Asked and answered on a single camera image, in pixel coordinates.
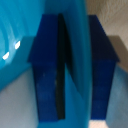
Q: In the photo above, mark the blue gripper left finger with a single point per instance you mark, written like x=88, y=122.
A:
x=46, y=70

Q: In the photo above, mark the blue cup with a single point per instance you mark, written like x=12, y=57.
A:
x=20, y=40

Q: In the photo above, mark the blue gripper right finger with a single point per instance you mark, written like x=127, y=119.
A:
x=101, y=66

